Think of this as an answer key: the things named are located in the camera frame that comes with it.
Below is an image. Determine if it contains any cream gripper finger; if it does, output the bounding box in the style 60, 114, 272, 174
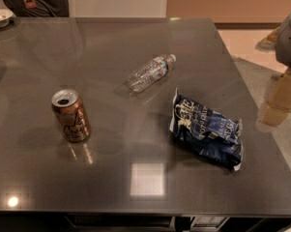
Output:
258, 69, 291, 127

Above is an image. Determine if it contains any orange soda can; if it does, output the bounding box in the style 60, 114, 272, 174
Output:
51, 89, 90, 142

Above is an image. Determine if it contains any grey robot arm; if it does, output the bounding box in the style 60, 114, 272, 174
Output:
256, 13, 291, 131

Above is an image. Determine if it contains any blue potato chip bag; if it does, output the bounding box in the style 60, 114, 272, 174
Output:
169, 91, 244, 171

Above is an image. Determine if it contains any clear plastic water bottle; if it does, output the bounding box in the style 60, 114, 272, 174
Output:
128, 54, 176, 93

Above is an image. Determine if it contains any white bowl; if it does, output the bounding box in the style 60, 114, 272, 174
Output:
0, 9, 13, 28

